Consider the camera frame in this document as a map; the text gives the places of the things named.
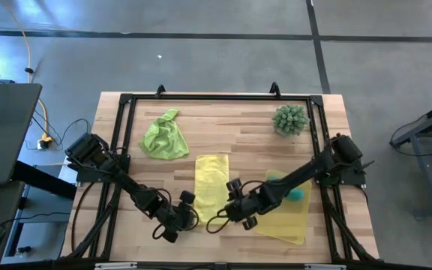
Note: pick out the green succulent in patterned pot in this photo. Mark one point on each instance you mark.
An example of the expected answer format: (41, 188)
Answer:
(290, 120)

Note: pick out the teal microfiber towel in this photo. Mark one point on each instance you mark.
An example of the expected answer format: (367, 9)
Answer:
(296, 195)

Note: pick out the black aluminium table frame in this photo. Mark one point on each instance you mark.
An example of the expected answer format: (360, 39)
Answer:
(219, 97)

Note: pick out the lime green microfiber towel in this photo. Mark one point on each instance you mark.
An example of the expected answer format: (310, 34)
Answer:
(163, 138)

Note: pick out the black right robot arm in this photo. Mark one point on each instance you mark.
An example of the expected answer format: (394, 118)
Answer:
(302, 172)

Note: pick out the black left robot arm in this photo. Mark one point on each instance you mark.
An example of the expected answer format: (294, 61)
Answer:
(133, 187)

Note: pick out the silver bracket plate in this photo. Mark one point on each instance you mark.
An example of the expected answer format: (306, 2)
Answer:
(324, 267)
(114, 266)

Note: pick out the yellow power plug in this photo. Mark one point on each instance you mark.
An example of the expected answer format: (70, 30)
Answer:
(45, 142)

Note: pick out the translucent yellow plastic basket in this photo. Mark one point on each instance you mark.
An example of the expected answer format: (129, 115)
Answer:
(287, 221)

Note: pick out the dark grey laptop lid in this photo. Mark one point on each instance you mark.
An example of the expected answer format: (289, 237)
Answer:
(2, 131)

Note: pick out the white box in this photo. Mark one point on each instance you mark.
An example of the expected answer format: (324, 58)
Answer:
(65, 175)

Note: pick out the yellow microfiber towel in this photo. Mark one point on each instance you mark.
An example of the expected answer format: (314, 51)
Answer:
(212, 180)

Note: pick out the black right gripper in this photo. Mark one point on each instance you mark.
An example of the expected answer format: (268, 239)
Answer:
(248, 204)

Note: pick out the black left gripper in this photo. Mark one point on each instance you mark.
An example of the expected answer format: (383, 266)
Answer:
(174, 219)

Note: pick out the dark grey side table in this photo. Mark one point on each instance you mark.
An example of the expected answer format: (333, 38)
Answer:
(428, 165)

